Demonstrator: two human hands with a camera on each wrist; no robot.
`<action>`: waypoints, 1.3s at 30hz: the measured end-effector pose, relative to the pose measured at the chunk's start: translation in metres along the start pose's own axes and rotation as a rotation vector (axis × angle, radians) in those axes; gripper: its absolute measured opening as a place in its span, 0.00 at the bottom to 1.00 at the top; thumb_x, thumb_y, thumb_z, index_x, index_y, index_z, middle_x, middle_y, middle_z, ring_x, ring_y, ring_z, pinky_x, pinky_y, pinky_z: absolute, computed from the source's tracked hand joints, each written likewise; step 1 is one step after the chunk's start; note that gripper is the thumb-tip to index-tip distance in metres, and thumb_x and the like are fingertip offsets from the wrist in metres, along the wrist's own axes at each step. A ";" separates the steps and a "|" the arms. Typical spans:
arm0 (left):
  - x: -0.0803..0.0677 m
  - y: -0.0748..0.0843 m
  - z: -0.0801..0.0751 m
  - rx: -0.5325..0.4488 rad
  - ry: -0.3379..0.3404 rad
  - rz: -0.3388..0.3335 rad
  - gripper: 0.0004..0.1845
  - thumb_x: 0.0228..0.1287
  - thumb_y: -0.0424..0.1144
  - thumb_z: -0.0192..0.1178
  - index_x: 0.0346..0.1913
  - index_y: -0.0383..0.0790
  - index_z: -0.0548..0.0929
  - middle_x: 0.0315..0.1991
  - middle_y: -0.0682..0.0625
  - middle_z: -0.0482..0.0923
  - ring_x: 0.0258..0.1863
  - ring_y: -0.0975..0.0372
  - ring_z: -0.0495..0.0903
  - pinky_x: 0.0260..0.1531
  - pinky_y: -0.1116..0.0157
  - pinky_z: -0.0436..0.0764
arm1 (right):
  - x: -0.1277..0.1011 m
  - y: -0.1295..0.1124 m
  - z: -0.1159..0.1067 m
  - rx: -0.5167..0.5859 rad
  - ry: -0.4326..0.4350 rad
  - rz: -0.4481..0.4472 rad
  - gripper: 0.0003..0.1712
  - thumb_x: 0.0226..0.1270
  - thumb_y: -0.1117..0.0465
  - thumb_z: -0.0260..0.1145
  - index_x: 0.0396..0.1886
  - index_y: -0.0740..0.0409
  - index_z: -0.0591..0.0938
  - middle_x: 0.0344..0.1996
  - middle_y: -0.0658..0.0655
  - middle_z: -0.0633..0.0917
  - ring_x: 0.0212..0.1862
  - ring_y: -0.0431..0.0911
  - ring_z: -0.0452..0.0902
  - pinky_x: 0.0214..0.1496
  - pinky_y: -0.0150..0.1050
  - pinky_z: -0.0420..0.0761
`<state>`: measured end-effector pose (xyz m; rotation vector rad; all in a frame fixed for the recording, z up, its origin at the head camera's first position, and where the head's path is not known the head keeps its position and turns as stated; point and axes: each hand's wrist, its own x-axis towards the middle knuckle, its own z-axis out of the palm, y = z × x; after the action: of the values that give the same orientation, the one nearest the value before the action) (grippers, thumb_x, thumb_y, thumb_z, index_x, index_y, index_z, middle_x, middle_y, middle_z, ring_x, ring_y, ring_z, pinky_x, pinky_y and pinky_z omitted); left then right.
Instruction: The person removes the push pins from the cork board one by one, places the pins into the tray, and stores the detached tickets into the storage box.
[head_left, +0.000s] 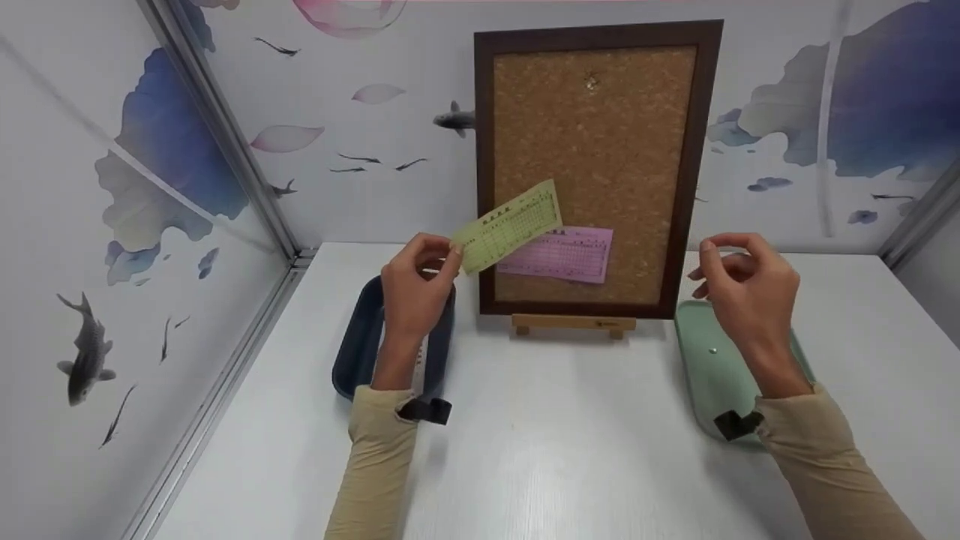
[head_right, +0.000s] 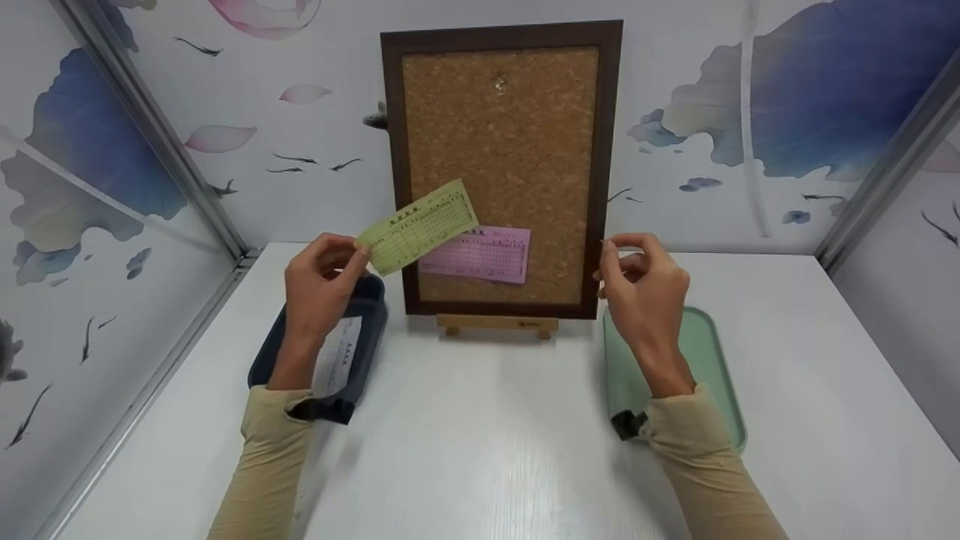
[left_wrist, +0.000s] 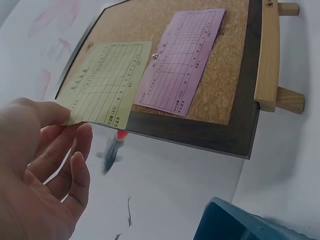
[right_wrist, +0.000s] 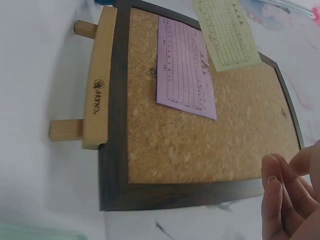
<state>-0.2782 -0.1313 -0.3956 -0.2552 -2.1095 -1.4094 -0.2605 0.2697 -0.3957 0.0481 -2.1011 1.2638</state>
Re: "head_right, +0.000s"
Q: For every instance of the person's right hand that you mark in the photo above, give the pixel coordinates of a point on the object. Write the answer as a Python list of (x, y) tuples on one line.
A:
[(652, 300)]

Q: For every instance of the person's left hand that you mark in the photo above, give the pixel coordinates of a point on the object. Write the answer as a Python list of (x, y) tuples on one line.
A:
[(315, 300)]

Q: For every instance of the person's right index finger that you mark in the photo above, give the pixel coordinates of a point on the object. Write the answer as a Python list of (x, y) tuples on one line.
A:
[(634, 240)]

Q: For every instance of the person's left thumb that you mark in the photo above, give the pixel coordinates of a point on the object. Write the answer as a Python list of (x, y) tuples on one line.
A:
[(351, 274)]

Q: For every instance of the person's left index finger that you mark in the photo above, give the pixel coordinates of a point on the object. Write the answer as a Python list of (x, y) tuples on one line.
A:
[(330, 241)]

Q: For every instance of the person's right thumb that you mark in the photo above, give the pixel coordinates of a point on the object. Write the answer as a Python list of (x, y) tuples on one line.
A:
[(609, 274)]

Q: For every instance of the person's left fingers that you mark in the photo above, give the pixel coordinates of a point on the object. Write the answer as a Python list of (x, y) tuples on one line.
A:
[(334, 266)]

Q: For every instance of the person's right fingers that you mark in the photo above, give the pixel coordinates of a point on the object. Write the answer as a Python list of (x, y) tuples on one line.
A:
[(634, 266)]

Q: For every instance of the yellow-green paper slip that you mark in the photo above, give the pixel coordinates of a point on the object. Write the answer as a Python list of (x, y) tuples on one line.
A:
[(424, 223)]

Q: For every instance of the person's right forearm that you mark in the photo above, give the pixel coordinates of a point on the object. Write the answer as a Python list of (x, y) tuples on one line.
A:
[(701, 465)]

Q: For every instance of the person's left forearm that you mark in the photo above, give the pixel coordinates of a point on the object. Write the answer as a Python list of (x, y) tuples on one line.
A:
[(274, 450)]

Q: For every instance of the dark blue tray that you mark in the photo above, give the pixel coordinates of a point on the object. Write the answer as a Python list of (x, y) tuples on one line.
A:
[(369, 315)]

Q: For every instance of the white paper slip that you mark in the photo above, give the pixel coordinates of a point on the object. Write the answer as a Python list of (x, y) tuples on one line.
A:
[(339, 360)]

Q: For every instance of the pink paper slip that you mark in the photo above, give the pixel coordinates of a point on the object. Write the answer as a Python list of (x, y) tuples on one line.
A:
[(487, 259)]

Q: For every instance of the wooden easel stand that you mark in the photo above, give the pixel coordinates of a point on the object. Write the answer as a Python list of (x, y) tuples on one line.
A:
[(495, 324)]

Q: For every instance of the light green tray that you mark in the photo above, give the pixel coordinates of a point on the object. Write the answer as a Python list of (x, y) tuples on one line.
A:
[(712, 367)]

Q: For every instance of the black wrist band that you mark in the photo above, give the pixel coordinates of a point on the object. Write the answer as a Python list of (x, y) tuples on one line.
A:
[(326, 411), (628, 425)]

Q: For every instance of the clear pushpin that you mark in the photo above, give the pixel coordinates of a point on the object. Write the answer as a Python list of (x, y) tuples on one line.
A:
[(500, 81)]

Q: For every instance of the cork board with brown frame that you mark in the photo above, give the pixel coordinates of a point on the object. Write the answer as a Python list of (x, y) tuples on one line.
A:
[(517, 150)]

